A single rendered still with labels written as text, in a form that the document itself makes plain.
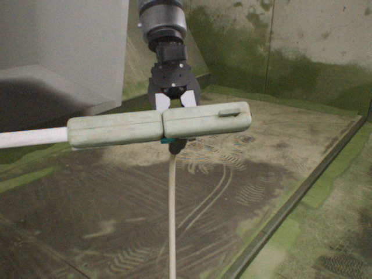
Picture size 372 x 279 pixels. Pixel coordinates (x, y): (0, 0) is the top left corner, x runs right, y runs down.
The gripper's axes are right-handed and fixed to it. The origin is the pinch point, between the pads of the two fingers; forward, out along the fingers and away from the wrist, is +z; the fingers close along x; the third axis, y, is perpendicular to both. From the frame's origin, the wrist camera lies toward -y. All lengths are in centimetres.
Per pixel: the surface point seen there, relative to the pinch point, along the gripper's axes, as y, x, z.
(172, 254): 28.7, 2.4, 23.0
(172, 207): 29.9, 0.8, 11.9
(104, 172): 87, 23, -8
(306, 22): 120, -101, -90
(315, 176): 76, -63, 6
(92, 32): 24.4, 16.1, -35.6
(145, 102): 143, 1, -57
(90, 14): 21.7, 15.8, -39.0
